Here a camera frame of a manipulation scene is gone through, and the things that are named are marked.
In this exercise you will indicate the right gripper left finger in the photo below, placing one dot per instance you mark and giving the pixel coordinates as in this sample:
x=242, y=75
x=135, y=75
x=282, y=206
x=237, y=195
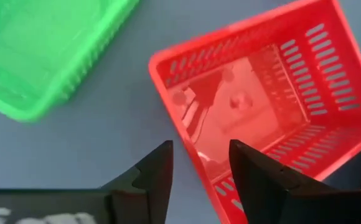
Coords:
x=149, y=193

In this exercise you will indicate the green plastic slotted basket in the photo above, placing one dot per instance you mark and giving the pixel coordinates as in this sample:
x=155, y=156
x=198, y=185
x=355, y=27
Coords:
x=28, y=46

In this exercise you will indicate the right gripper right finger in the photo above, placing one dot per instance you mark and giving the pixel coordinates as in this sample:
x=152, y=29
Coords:
x=261, y=186

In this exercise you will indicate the red plastic slotted basket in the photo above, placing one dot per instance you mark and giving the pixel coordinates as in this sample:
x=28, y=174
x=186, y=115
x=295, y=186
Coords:
x=246, y=102

